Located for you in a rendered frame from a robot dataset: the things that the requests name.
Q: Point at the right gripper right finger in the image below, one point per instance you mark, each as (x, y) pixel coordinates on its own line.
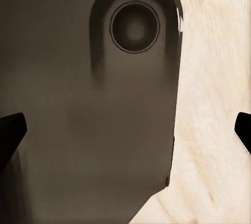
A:
(243, 129)

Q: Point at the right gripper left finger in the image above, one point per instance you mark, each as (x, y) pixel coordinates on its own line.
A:
(12, 130)

